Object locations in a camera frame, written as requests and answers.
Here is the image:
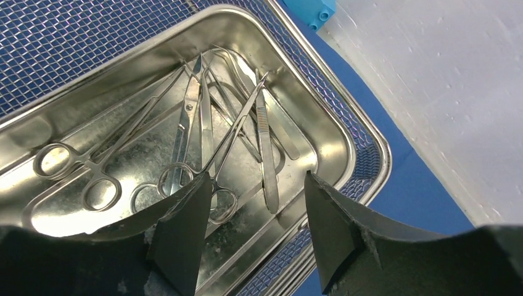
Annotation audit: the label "steel surgical scissors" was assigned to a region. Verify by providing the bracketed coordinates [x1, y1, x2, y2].
[130, 55, 202, 213]

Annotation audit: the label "steel instrument pan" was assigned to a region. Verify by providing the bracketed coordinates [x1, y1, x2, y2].
[1, 5, 356, 295]

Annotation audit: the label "steel needle holder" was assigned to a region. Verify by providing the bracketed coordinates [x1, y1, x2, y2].
[157, 73, 268, 225]

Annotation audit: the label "steel ring-handled forceps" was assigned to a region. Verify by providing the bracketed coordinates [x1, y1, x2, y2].
[33, 67, 184, 212]

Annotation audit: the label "cyan blue block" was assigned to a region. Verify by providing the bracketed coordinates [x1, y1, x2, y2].
[283, 0, 336, 32]

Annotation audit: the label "steel tweezers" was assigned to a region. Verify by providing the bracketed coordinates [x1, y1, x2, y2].
[212, 46, 300, 160]

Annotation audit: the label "steel scalpel handle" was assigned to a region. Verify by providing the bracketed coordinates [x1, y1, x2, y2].
[255, 72, 279, 215]

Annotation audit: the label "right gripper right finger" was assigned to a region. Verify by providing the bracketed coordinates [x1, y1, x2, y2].
[304, 171, 522, 295]

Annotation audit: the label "metal mesh tray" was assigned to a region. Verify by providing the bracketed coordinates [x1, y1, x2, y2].
[1, 1, 392, 295]

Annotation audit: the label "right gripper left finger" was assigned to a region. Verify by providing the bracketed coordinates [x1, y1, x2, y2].
[1, 173, 212, 295]

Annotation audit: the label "blue surgical wrap cloth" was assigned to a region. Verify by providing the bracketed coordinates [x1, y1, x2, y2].
[278, 0, 475, 296]

